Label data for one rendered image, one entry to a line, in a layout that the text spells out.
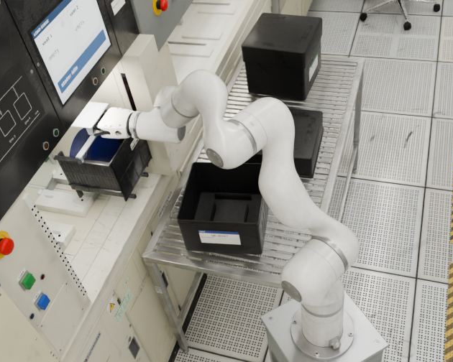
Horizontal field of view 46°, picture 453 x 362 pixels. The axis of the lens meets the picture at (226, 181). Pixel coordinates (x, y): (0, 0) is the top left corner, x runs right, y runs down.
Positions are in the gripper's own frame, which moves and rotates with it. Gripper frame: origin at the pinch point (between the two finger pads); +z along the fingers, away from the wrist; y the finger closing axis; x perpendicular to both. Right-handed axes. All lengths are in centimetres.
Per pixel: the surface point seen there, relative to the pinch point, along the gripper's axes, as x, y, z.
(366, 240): -125, 66, -83
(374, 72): -124, 211, -68
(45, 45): 37.9, -16.3, -10.1
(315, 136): -39, 46, -62
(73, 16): 37.8, -2.5, -10.1
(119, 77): 6.3, 14.1, -5.3
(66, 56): 31.2, -10.8, -10.1
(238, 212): -48, 11, -40
